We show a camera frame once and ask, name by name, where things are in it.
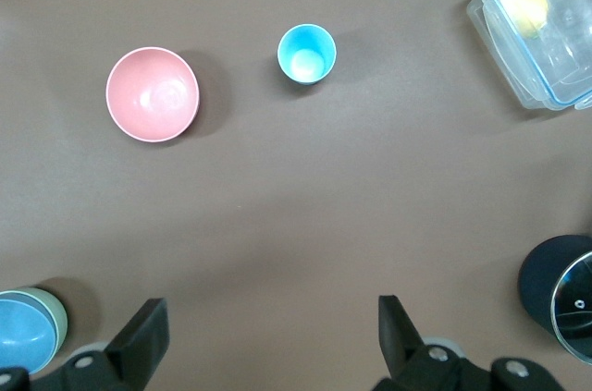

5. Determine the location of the yellow lemon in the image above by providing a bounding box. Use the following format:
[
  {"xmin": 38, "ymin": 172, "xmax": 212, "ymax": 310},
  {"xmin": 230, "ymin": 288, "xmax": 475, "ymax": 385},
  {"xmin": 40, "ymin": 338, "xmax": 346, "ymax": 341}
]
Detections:
[{"xmin": 497, "ymin": 0, "xmax": 549, "ymax": 39}]

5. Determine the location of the black pot with blue handle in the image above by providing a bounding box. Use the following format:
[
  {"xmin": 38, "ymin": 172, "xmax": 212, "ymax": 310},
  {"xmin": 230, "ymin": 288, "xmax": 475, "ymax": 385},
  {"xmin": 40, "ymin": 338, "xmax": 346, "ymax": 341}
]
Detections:
[{"xmin": 516, "ymin": 234, "xmax": 592, "ymax": 362}]

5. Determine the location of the pink bowl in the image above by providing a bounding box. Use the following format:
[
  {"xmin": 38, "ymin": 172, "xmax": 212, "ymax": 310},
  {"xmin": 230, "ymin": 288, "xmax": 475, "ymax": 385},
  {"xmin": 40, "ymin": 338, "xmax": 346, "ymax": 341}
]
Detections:
[{"xmin": 105, "ymin": 46, "xmax": 201, "ymax": 143}]

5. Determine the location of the light blue cup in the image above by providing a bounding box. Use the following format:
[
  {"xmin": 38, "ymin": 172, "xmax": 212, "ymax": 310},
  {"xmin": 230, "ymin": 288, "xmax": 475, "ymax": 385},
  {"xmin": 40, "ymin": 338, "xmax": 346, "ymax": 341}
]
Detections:
[{"xmin": 276, "ymin": 23, "xmax": 338, "ymax": 86}]

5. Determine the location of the light green bowl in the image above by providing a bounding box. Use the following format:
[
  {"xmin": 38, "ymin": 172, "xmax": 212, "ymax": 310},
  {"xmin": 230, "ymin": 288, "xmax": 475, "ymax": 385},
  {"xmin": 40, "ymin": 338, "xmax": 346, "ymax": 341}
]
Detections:
[{"xmin": 0, "ymin": 287, "xmax": 70, "ymax": 360}]

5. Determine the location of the glass pot lid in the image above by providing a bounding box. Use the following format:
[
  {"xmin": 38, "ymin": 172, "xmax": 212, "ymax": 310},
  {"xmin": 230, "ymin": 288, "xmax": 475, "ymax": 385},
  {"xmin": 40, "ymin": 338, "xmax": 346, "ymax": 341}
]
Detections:
[{"xmin": 549, "ymin": 250, "xmax": 592, "ymax": 362}]

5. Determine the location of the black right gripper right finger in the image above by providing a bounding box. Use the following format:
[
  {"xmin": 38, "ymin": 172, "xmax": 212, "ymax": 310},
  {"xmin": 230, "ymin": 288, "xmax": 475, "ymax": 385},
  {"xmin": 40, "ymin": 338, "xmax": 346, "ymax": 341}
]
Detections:
[{"xmin": 374, "ymin": 294, "xmax": 570, "ymax": 391}]

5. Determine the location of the clear plastic food container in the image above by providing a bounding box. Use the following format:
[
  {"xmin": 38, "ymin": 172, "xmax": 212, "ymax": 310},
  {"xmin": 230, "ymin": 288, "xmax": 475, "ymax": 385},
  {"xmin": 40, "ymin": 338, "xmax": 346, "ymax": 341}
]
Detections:
[{"xmin": 465, "ymin": 0, "xmax": 592, "ymax": 112}]

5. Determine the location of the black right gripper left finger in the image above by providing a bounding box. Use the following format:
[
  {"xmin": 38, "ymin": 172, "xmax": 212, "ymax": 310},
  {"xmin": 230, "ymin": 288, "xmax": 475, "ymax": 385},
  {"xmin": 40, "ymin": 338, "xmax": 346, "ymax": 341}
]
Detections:
[{"xmin": 0, "ymin": 297, "xmax": 170, "ymax": 391}]

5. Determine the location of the blue bowl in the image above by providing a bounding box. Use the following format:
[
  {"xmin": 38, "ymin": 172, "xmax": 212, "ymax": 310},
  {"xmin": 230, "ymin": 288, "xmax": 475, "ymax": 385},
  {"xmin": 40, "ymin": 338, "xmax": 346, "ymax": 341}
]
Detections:
[{"xmin": 0, "ymin": 298, "xmax": 61, "ymax": 376}]

